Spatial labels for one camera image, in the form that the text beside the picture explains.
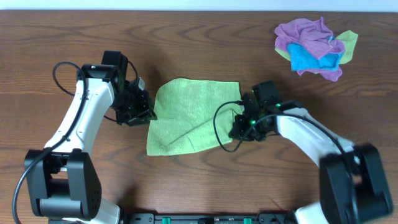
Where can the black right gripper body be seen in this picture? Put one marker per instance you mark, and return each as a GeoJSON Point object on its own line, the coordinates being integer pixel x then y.
{"type": "Point", "coordinates": [243, 124]}

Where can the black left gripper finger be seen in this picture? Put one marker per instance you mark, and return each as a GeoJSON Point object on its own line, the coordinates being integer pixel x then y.
{"type": "Point", "coordinates": [149, 113]}
{"type": "Point", "coordinates": [143, 118]}

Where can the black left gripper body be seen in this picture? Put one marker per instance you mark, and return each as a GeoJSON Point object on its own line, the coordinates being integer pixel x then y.
{"type": "Point", "coordinates": [129, 105]}

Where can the light green microfiber cloth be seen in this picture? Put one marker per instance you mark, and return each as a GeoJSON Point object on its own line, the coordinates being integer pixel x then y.
{"type": "Point", "coordinates": [192, 116]}

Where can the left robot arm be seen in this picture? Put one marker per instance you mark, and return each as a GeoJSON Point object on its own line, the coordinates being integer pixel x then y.
{"type": "Point", "coordinates": [61, 178]}

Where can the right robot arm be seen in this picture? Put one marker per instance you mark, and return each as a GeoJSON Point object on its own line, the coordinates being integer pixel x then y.
{"type": "Point", "coordinates": [352, 181]}

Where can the blue microfiber cloth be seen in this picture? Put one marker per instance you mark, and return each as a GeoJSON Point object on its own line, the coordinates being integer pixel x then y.
{"type": "Point", "coordinates": [301, 59]}

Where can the purple microfiber cloth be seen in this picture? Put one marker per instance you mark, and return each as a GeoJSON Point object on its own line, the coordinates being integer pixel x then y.
{"type": "Point", "coordinates": [309, 34]}

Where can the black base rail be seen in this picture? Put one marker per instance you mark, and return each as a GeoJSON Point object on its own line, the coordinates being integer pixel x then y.
{"type": "Point", "coordinates": [260, 218]}

